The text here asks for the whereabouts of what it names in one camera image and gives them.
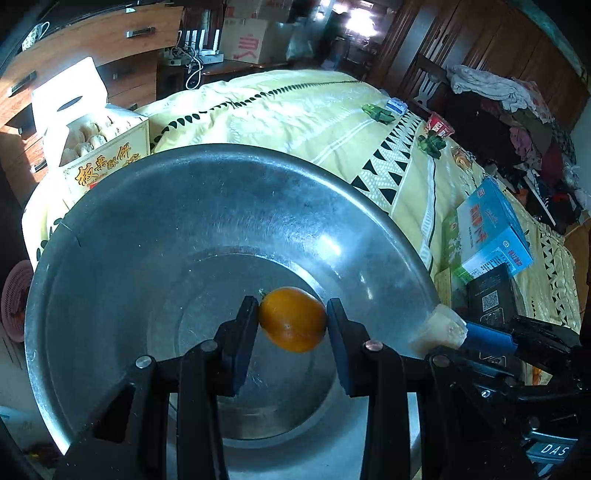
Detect orange snack packet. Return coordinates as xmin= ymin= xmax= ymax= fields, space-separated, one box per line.
xmin=450 ymin=147 xmax=476 ymax=172

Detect wooden dresser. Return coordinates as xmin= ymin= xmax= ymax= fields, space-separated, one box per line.
xmin=0 ymin=4 xmax=185 ymax=204

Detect white power strip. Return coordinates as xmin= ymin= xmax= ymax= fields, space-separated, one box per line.
xmin=163 ymin=46 xmax=192 ymax=68

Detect brown cardboard box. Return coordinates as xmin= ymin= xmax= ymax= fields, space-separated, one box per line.
xmin=221 ymin=16 xmax=273 ymax=64

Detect pile of clothes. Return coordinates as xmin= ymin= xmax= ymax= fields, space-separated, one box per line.
xmin=445 ymin=65 xmax=591 ymax=232

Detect small oval orange kumquat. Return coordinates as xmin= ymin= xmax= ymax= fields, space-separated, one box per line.
xmin=257 ymin=287 xmax=328 ymax=354

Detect large metal basin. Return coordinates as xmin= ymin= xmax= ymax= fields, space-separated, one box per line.
xmin=24 ymin=144 xmax=438 ymax=480

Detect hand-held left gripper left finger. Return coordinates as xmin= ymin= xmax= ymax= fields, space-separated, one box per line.
xmin=54 ymin=295 xmax=260 ymax=480

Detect black box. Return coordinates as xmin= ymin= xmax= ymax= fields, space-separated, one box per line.
xmin=466 ymin=263 xmax=525 ymax=329

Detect white router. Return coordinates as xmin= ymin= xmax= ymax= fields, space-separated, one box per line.
xmin=178 ymin=28 xmax=225 ymax=64

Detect green carton box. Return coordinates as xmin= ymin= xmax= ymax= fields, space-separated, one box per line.
xmin=442 ymin=217 xmax=481 ymax=284

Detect beige cardboard piece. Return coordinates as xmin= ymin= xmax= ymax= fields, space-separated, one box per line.
xmin=409 ymin=304 xmax=468 ymax=361

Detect red small box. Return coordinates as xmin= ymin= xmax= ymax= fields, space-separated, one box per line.
xmin=426 ymin=113 xmax=454 ymax=138

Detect wooden wardrobe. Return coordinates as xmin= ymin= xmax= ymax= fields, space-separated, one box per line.
xmin=369 ymin=0 xmax=587 ymax=130

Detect green leafy vegetable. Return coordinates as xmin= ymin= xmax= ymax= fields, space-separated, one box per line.
xmin=417 ymin=131 xmax=448 ymax=160
xmin=362 ymin=104 xmax=396 ymax=124

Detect yellow pastry box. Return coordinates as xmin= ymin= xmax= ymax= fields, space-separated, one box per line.
xmin=31 ymin=57 xmax=151 ymax=197

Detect white patterned mug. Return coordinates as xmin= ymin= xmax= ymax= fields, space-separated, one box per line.
xmin=21 ymin=21 xmax=51 ymax=51

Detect blue carton box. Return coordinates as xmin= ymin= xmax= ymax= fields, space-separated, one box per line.
xmin=456 ymin=178 xmax=534 ymax=278

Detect yellow patterned bedspread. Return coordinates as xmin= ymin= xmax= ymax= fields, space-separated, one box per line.
xmin=22 ymin=69 xmax=580 ymax=386

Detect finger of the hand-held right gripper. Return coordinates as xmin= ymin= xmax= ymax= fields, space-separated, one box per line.
xmin=465 ymin=315 xmax=583 ymax=371

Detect wooden chair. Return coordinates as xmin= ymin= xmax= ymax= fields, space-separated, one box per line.
xmin=406 ymin=55 xmax=451 ymax=116

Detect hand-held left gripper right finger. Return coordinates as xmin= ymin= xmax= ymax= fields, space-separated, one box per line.
xmin=325 ymin=298 xmax=536 ymax=480

